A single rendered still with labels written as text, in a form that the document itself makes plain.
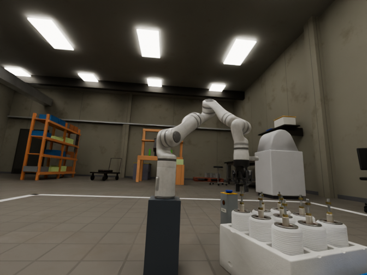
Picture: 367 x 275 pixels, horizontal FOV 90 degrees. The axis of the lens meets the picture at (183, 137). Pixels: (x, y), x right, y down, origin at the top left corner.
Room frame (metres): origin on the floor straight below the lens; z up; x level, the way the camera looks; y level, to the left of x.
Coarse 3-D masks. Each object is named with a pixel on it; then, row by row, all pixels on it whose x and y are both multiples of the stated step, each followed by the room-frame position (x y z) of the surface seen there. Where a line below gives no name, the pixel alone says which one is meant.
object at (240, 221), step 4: (232, 212) 0.91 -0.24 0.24; (236, 212) 0.88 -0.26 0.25; (232, 216) 0.91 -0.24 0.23; (236, 216) 0.88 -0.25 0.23; (240, 216) 0.87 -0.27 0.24; (244, 216) 0.86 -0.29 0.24; (248, 216) 0.87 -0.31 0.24; (232, 220) 0.91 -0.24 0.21; (236, 220) 0.88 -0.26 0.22; (240, 220) 0.87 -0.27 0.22; (244, 220) 0.86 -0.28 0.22; (248, 220) 0.87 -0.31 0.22; (232, 224) 0.91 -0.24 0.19; (236, 224) 0.88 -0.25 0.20; (240, 224) 0.87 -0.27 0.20; (244, 224) 0.86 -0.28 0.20; (248, 224) 0.87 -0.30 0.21; (236, 228) 0.88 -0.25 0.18; (240, 228) 0.87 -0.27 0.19; (244, 228) 0.86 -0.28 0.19; (248, 228) 0.86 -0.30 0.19
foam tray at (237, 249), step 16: (224, 224) 0.95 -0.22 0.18; (224, 240) 0.91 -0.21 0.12; (240, 240) 0.81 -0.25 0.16; (256, 240) 0.75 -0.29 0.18; (224, 256) 0.91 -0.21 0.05; (240, 256) 0.81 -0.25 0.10; (256, 256) 0.72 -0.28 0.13; (272, 256) 0.65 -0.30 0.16; (288, 256) 0.62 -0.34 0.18; (304, 256) 0.62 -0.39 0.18; (320, 256) 0.64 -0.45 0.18; (336, 256) 0.66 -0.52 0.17; (352, 256) 0.69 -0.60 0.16; (240, 272) 0.81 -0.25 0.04; (256, 272) 0.72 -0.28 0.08; (272, 272) 0.66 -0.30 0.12; (288, 272) 0.60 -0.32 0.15; (304, 272) 0.61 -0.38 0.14; (320, 272) 0.63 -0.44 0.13; (336, 272) 0.66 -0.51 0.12; (352, 272) 0.68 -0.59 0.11
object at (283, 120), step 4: (284, 116) 4.63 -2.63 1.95; (288, 116) 4.63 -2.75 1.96; (292, 116) 4.64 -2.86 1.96; (276, 120) 4.93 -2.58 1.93; (280, 120) 4.76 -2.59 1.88; (284, 120) 4.63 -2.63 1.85; (288, 120) 4.64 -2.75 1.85; (292, 120) 4.65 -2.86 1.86; (276, 124) 4.94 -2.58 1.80; (280, 124) 4.77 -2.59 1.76
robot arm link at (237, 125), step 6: (234, 120) 0.89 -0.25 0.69; (240, 120) 0.87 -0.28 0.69; (234, 126) 0.88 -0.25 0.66; (240, 126) 0.86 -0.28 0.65; (234, 132) 0.89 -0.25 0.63; (240, 132) 0.87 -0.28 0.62; (234, 138) 0.90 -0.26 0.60; (240, 138) 0.88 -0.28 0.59; (234, 144) 0.91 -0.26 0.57; (240, 144) 0.88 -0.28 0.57; (246, 144) 0.88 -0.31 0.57
